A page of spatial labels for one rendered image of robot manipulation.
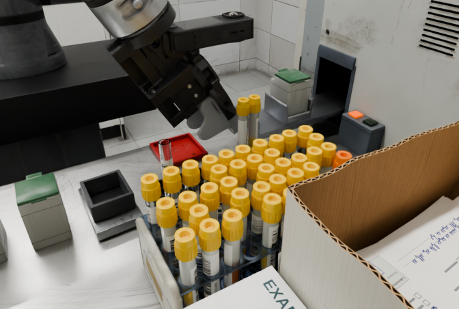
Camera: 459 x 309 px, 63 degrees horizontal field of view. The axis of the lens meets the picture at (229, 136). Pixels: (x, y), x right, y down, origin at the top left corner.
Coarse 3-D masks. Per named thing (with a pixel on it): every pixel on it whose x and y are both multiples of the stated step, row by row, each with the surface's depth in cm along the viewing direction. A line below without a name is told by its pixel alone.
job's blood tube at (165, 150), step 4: (160, 140) 40; (164, 140) 40; (168, 140) 40; (160, 144) 39; (164, 144) 39; (168, 144) 39; (160, 148) 40; (164, 148) 39; (168, 148) 40; (160, 152) 40; (164, 152) 40; (168, 152) 40; (160, 156) 40; (164, 156) 40; (168, 156) 40; (164, 160) 40; (168, 160) 40; (172, 160) 41; (164, 164) 40; (168, 164) 40; (172, 164) 41; (164, 168) 41
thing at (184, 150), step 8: (176, 136) 59; (184, 136) 60; (192, 136) 59; (152, 144) 57; (176, 144) 58; (184, 144) 58; (192, 144) 58; (200, 144) 57; (176, 152) 56; (184, 152) 56; (192, 152) 56; (200, 152) 56; (160, 160) 54; (176, 160) 55; (184, 160) 54
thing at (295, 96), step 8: (272, 80) 57; (280, 80) 55; (272, 88) 57; (280, 88) 55; (288, 88) 54; (296, 88) 54; (304, 88) 55; (280, 96) 56; (288, 96) 54; (296, 96) 55; (304, 96) 56; (288, 104) 55; (296, 104) 56; (304, 104) 56; (288, 112) 56; (296, 112) 56
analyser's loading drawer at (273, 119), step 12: (312, 96) 64; (324, 96) 64; (336, 96) 64; (264, 108) 60; (276, 108) 57; (312, 108) 60; (324, 108) 60; (336, 108) 60; (264, 120) 57; (276, 120) 57; (288, 120) 56; (300, 120) 57; (312, 120) 58; (264, 132) 54; (276, 132) 55
